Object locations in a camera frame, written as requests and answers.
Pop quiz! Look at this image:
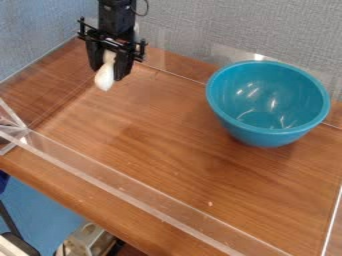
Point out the blue plastic bowl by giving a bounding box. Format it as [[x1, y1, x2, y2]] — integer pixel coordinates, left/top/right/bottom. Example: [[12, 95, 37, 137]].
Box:
[[206, 60, 331, 148]]

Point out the clear acrylic front barrier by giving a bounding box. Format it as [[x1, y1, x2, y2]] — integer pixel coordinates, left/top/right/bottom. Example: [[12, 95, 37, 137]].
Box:
[[9, 129, 291, 256]]

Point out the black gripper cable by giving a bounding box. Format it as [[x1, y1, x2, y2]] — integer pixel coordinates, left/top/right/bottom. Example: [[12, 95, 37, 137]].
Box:
[[130, 0, 150, 17]]

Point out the white brown toy mushroom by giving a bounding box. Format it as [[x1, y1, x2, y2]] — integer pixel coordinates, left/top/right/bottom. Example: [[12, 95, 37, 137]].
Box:
[[95, 50, 116, 91]]

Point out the grey white power strip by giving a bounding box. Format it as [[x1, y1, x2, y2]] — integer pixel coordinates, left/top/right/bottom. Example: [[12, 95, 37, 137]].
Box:
[[54, 222, 116, 256]]

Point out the black chair part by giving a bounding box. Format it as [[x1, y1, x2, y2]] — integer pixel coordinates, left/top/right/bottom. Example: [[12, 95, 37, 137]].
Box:
[[0, 200, 41, 256]]

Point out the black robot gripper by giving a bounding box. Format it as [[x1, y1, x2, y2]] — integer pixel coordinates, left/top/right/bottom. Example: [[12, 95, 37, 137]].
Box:
[[78, 0, 148, 81]]

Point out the clear acrylic left bracket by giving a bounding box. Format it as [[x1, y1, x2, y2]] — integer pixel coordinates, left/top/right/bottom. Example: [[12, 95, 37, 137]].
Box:
[[0, 98, 28, 156]]

